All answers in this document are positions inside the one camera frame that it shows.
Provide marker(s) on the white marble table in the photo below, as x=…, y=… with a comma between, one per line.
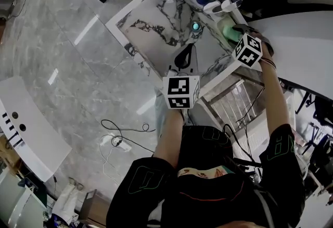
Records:
x=161, y=13

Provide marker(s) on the small teal round object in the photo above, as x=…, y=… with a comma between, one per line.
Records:
x=196, y=26

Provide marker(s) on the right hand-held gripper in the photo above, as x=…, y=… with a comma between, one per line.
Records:
x=247, y=50

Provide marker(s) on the white cabinet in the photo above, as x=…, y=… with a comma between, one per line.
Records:
x=18, y=201

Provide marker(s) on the white curved panel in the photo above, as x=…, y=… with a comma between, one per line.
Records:
x=31, y=130

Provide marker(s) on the person's right forearm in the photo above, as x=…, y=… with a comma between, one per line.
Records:
x=275, y=96

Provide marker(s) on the white power strip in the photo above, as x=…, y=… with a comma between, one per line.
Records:
x=117, y=142

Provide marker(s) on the green sponge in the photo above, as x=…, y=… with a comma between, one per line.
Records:
x=230, y=33

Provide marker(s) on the black wrist band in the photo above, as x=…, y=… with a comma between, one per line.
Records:
x=269, y=61

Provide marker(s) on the metal rack under sink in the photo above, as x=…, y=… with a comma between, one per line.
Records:
x=234, y=102

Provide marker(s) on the white plastic bag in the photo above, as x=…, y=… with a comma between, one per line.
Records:
x=69, y=198

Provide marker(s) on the person's black shirt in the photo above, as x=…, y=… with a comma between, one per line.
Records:
x=208, y=185

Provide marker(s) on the person's left forearm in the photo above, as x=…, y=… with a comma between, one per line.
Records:
x=169, y=133

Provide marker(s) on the white curved countertop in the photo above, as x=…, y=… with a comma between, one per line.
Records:
x=299, y=52

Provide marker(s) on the brown cardboard box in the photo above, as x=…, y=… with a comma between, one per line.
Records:
x=93, y=208

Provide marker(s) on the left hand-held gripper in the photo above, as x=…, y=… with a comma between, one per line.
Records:
x=179, y=89

